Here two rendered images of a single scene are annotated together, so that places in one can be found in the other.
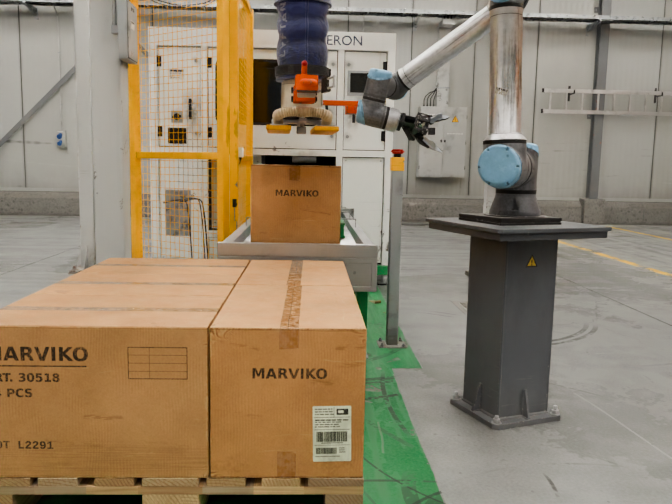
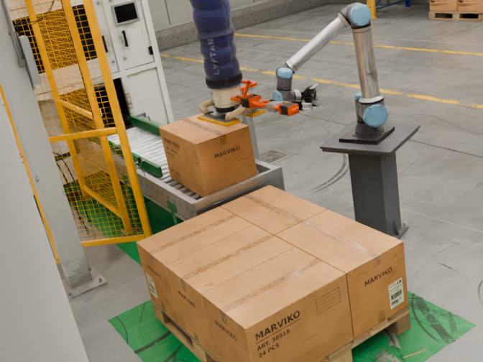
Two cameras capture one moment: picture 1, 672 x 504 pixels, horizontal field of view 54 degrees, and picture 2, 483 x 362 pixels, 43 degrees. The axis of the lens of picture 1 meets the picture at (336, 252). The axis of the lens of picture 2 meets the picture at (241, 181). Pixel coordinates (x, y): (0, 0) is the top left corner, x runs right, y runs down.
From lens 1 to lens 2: 224 cm
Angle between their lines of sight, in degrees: 30
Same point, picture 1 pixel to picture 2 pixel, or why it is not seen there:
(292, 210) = (226, 164)
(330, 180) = (244, 136)
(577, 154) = not seen: outside the picture
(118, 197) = (60, 188)
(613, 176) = not seen: outside the picture
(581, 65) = not seen: outside the picture
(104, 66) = (20, 93)
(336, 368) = (394, 264)
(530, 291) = (389, 171)
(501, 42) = (365, 47)
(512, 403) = (390, 230)
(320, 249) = (252, 182)
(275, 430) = (376, 304)
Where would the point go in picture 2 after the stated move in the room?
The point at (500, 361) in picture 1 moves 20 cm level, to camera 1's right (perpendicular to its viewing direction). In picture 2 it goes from (384, 212) to (407, 202)
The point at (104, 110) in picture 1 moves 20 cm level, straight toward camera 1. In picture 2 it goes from (30, 127) to (47, 130)
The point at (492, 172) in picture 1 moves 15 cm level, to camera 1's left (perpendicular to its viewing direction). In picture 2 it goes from (374, 120) to (355, 127)
